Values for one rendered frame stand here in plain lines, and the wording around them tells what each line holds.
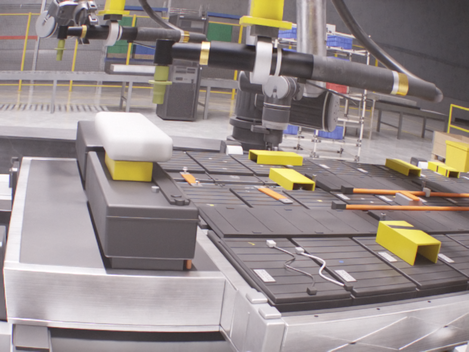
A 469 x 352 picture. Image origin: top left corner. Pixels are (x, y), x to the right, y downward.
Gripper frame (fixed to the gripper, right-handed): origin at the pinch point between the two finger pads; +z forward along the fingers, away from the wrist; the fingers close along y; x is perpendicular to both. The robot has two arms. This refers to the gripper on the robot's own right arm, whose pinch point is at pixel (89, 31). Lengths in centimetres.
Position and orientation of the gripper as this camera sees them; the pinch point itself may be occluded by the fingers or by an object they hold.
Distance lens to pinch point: 175.1
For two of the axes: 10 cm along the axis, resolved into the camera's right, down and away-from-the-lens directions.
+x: -8.5, 0.2, -5.2
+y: -3.6, 7.1, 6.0
